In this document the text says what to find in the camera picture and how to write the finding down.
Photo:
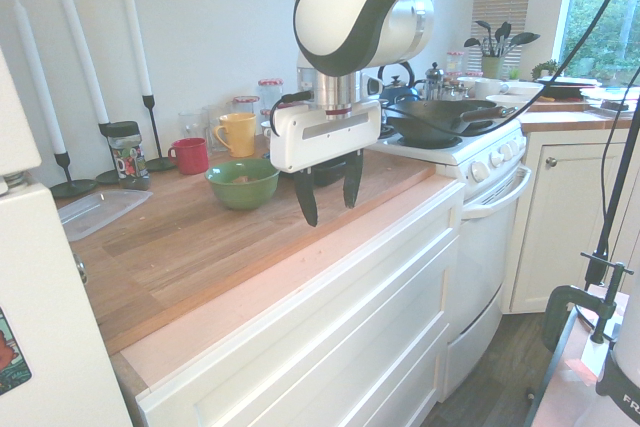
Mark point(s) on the yellow mug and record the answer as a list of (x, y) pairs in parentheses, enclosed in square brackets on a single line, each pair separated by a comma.
[(240, 134)]

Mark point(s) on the small jar red lid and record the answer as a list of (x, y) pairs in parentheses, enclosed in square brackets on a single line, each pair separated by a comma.
[(455, 64)]

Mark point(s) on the colourful illustrated fridge magnet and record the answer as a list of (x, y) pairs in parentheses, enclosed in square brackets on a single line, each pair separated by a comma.
[(12, 352)]

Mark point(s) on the dark flat pan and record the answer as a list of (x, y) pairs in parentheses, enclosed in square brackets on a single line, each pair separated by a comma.
[(570, 87)]

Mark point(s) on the stack of white plates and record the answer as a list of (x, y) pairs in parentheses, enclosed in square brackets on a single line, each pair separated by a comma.
[(612, 95)]

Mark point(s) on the black plastic food container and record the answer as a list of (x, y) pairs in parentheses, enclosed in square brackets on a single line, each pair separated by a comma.
[(327, 175)]

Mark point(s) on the clear drinking glass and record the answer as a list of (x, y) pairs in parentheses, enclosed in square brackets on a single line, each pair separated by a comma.
[(192, 124), (215, 114)]

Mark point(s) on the glass french press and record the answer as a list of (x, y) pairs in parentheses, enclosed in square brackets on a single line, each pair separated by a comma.
[(435, 82)]

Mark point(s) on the clear drinking glasses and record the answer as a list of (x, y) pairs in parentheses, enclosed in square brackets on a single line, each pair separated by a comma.
[(246, 104)]

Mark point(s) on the white drawer cabinet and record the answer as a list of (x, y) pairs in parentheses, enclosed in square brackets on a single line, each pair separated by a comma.
[(325, 337)]

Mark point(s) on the blue kettle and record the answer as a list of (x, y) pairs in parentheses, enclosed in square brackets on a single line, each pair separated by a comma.
[(400, 92)]

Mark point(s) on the black kitchen utensil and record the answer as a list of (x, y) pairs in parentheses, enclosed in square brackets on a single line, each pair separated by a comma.
[(482, 28), (504, 31), (472, 43), (525, 38)]

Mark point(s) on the clear plastic container lid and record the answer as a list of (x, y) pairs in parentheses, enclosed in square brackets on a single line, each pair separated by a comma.
[(95, 212)]

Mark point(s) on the black stand pole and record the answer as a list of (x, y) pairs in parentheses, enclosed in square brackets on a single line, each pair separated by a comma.
[(617, 187)]

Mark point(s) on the small white cup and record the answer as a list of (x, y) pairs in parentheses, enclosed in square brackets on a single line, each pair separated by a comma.
[(265, 132)]

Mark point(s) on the white taper candle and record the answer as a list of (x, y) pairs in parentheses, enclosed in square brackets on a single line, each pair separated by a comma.
[(40, 77), (82, 47), (134, 22)]

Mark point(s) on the green ceramic bowl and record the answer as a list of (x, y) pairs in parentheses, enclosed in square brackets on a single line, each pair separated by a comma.
[(240, 197)]

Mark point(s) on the white kitchen stove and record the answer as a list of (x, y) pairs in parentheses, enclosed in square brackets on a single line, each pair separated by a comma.
[(490, 227)]

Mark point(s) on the pale wooden mounting table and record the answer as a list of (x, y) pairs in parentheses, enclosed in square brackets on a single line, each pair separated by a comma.
[(565, 397)]

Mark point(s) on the spice jar with black lid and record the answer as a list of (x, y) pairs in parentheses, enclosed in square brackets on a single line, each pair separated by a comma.
[(127, 157)]

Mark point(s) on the white refrigerator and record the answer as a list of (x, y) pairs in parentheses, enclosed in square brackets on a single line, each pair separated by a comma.
[(40, 272)]

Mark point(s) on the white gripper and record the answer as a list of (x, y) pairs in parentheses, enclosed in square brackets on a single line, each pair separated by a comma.
[(325, 139)]

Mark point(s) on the red mug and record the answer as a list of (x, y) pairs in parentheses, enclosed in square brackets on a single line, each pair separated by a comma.
[(192, 157)]

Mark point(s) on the tall jar red checked lid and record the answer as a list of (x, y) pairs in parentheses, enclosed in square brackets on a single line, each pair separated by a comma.
[(270, 92)]

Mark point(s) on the small green plant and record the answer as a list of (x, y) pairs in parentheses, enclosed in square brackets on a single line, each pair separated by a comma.
[(545, 68)]

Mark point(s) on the window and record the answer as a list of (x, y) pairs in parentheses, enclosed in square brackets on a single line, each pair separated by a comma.
[(610, 37)]

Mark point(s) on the brown cereal pieces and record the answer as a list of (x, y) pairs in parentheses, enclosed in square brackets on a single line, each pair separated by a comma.
[(244, 179)]

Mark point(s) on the white bowl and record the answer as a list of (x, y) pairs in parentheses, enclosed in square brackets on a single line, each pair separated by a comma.
[(500, 101)]

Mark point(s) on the short black candle holder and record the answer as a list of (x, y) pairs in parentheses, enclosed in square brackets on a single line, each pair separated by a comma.
[(70, 188)]

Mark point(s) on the white mug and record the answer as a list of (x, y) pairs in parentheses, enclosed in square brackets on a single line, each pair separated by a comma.
[(487, 89)]

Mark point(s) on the pale green utensil crock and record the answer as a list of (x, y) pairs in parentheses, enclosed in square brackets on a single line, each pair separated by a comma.
[(492, 68)]

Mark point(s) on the tall black candle holder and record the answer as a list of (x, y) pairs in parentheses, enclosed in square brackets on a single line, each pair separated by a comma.
[(160, 164)]

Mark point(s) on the white door cabinet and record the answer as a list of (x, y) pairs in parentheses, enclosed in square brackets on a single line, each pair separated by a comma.
[(560, 227)]

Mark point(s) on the green C-clamp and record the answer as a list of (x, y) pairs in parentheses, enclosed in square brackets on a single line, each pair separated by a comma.
[(555, 307)]

